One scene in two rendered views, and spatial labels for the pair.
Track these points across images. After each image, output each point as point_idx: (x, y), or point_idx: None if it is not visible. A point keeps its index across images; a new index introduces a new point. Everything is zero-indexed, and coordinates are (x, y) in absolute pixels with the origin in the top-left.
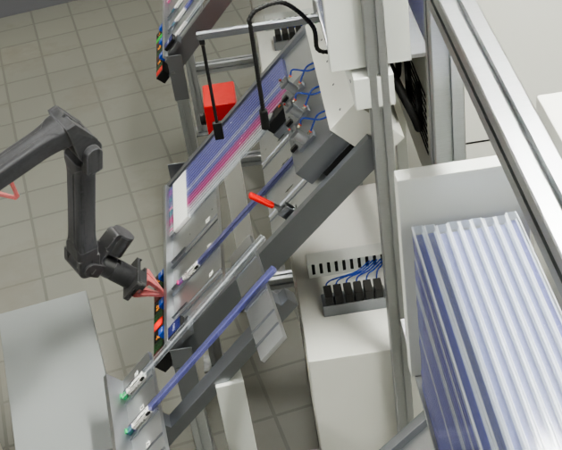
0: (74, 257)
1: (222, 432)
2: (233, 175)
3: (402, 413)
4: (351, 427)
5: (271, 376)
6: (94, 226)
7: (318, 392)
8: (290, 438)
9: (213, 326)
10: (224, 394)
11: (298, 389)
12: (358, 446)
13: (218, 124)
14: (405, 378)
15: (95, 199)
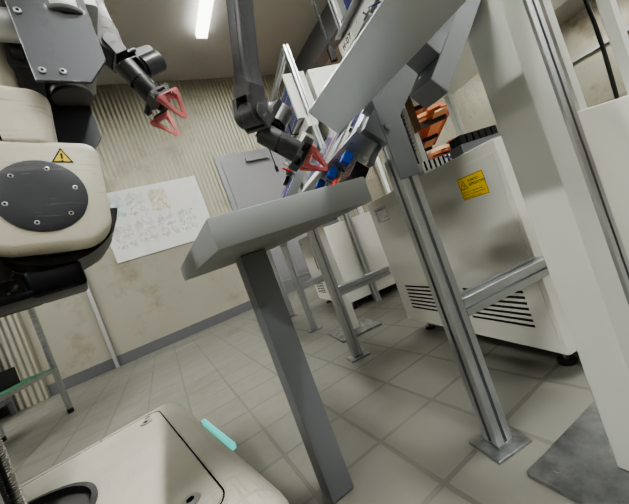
0: (243, 93)
1: (393, 378)
2: (325, 247)
3: (593, 180)
4: None
5: (400, 345)
6: (257, 56)
7: (511, 177)
8: (452, 357)
9: (401, 93)
10: None
11: (427, 340)
12: None
13: (331, 47)
14: (580, 133)
15: (254, 18)
